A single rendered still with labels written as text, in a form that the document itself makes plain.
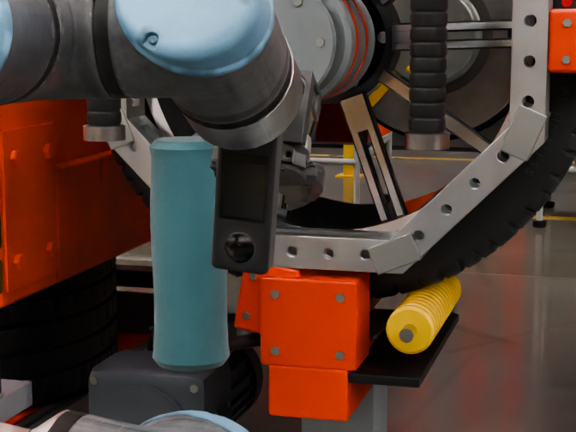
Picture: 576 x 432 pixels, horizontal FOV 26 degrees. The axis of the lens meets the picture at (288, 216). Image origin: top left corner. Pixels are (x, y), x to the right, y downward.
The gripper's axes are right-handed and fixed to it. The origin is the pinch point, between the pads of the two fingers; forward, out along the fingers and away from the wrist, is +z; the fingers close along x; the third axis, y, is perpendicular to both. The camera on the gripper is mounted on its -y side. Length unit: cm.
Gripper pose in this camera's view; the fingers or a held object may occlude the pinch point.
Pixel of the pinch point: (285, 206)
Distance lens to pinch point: 110.4
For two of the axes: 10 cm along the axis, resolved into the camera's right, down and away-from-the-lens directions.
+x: -9.7, -0.9, 2.1
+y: 1.5, -9.5, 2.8
